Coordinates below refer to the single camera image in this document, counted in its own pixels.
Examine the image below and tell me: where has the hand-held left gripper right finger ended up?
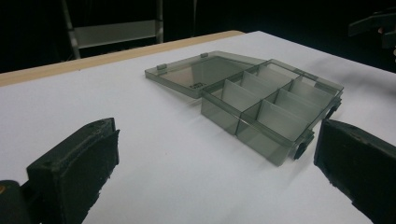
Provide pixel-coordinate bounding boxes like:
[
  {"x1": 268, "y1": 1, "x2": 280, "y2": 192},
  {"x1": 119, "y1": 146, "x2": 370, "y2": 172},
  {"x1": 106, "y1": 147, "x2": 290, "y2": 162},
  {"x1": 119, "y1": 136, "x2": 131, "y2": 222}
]
[{"x1": 313, "y1": 119, "x2": 396, "y2": 224}]

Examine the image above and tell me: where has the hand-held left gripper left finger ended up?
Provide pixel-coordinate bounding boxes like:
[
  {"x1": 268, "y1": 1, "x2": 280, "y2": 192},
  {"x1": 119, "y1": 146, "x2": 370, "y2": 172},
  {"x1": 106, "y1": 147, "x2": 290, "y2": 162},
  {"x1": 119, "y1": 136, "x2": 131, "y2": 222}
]
[{"x1": 26, "y1": 117, "x2": 120, "y2": 224}]

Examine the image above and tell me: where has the grey transparent compartment box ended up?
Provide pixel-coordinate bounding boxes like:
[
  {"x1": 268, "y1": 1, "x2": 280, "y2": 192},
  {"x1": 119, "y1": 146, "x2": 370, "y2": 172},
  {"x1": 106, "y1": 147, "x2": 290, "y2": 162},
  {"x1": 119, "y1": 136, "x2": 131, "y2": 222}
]
[{"x1": 144, "y1": 50, "x2": 345, "y2": 167}]

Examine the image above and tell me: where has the metal stand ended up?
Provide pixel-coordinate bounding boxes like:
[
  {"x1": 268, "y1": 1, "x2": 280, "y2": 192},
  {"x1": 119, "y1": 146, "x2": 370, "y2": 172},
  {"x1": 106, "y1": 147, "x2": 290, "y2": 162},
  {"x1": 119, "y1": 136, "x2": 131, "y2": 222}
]
[{"x1": 60, "y1": 0, "x2": 165, "y2": 60}]

